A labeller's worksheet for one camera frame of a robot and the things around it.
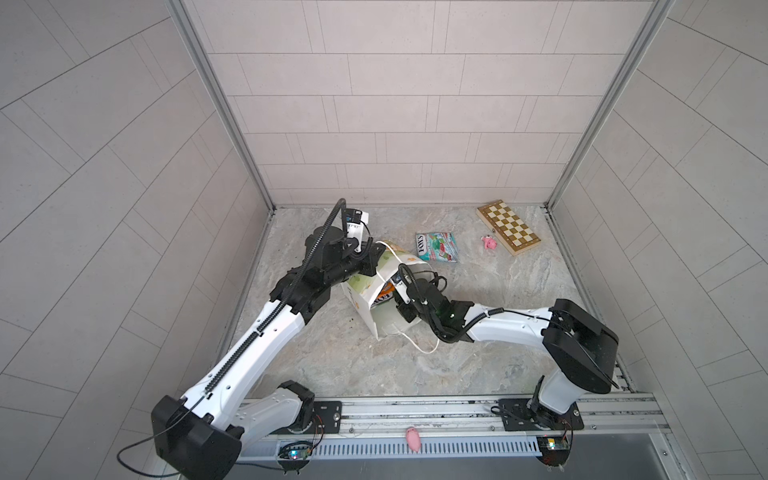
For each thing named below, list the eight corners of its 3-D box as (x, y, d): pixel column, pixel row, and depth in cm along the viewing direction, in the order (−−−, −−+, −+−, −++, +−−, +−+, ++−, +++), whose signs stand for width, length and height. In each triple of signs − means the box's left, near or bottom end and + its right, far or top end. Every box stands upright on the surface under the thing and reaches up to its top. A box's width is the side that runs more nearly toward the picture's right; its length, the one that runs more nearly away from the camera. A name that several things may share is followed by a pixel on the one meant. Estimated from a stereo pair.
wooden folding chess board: (512, 256, 104) (514, 251, 102) (475, 214, 117) (476, 208, 114) (539, 244, 107) (542, 239, 105) (500, 204, 120) (502, 199, 118)
